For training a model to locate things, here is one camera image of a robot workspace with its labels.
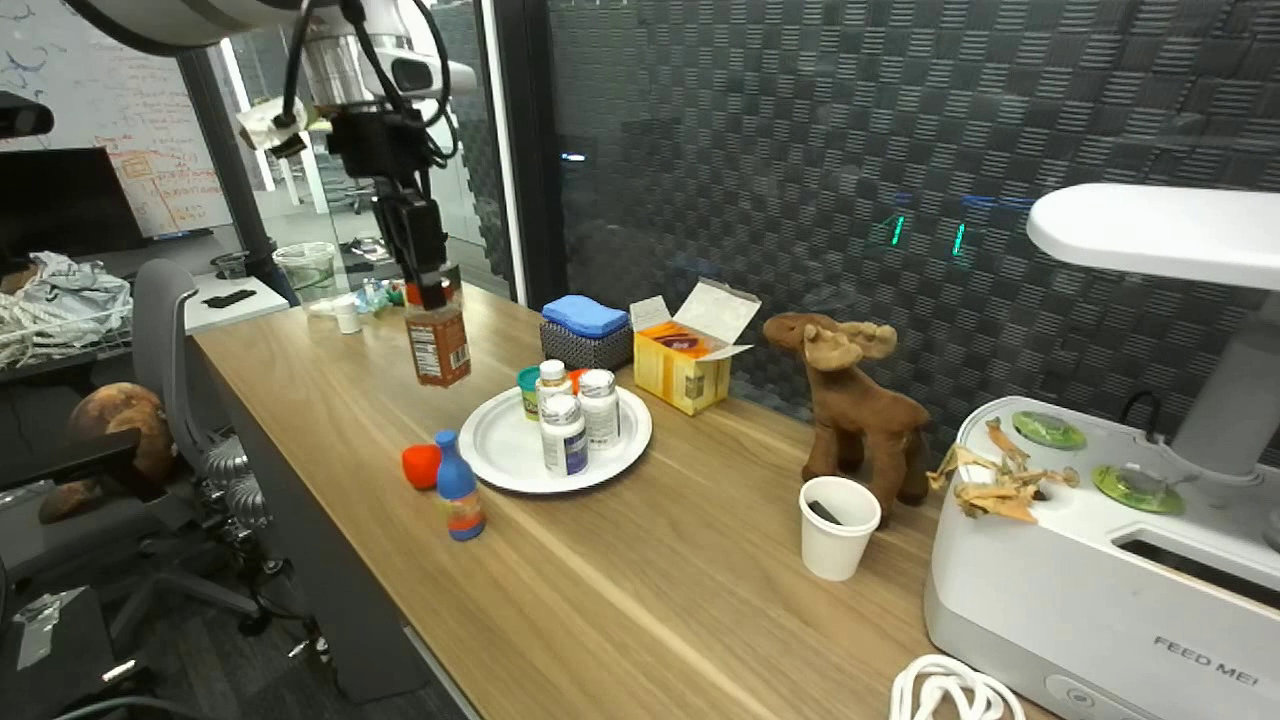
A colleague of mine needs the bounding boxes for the white countertop garden appliance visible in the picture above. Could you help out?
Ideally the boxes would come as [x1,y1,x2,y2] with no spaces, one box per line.
[918,181,1280,720]

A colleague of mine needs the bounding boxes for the blue bottle colourful label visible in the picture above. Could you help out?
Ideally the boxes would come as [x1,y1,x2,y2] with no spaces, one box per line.
[433,427,492,549]

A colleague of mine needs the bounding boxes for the blue sponge block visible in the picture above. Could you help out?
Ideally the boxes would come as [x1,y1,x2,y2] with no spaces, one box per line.
[538,291,630,345]

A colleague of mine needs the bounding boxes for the crumpled grey white cloth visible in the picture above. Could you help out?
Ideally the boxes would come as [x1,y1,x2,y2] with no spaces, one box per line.
[0,252,135,377]

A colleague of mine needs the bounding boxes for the white round plate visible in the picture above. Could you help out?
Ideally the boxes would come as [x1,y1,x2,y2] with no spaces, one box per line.
[453,381,660,499]

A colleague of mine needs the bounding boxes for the clear plastic jar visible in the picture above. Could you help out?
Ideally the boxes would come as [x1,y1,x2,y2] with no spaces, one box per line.
[270,198,352,312]

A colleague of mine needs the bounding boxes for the yellow open carton box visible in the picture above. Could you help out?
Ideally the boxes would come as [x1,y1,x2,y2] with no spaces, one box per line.
[623,271,763,412]

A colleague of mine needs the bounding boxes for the blue box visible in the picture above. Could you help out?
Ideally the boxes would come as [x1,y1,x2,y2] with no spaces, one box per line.
[534,316,634,377]

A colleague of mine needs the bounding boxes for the black phone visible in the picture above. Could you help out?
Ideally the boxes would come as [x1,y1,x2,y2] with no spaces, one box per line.
[195,286,261,316]

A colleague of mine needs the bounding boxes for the spice jar orange lid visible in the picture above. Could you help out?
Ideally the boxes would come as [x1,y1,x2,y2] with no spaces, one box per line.
[398,267,474,391]

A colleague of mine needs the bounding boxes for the brown round object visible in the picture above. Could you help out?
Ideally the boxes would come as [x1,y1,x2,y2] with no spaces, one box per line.
[37,381,178,528]

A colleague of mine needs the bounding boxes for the white paper cup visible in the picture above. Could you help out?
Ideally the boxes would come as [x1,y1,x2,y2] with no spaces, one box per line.
[795,473,886,584]

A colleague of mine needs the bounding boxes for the brown moose plush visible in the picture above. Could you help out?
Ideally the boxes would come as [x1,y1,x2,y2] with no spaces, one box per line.
[758,307,934,518]

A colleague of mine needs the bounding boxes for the brown dried plant pieces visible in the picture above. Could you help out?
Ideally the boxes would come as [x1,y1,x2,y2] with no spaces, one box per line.
[933,415,1079,528]

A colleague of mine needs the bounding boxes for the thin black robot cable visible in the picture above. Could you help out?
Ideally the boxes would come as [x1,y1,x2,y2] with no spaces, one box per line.
[270,0,462,168]

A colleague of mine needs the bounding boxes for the red ball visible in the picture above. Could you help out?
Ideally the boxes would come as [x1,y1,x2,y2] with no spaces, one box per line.
[397,440,446,498]

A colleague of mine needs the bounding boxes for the dark metal pole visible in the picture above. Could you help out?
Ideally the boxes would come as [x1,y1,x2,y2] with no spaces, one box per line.
[175,47,301,306]

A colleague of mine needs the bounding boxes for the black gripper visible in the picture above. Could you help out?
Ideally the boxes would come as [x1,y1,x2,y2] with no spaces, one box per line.
[328,103,457,291]

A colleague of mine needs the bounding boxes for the grey office chair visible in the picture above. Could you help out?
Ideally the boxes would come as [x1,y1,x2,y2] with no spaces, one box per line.
[122,236,335,675]

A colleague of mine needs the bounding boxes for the white bottle blue label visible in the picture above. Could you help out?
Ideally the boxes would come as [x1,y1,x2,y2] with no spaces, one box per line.
[534,391,597,484]

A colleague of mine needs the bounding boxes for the white rope coil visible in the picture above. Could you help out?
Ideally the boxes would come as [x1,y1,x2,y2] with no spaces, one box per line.
[885,647,1031,720]

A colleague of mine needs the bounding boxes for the green plant pod lid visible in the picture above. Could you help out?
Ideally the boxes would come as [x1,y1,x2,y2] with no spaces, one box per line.
[1007,410,1091,457]
[1089,460,1186,519]

